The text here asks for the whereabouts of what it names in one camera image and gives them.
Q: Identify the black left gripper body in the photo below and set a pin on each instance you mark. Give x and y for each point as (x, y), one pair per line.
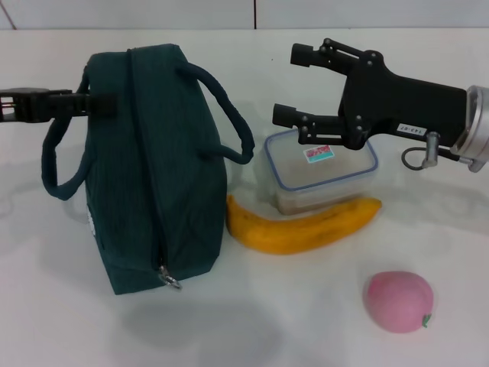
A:
(26, 107)

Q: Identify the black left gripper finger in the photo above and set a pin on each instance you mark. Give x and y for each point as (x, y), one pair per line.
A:
(99, 105)

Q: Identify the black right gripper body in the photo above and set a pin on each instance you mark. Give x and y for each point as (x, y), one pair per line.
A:
(401, 103)

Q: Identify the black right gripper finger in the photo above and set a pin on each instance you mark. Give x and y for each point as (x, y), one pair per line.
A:
(336, 57)
(324, 130)

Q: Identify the clear lunch box blue rim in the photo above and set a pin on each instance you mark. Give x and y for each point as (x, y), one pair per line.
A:
(324, 172)

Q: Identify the dark teal insulated lunch bag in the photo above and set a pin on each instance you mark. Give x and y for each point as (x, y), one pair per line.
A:
(179, 153)

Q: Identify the yellow banana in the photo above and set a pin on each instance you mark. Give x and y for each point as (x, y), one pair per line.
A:
(290, 239)

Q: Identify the pink toy peach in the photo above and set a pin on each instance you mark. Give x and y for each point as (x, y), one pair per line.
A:
(397, 302)

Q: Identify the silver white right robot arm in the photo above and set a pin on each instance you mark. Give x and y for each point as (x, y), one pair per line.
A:
(477, 126)

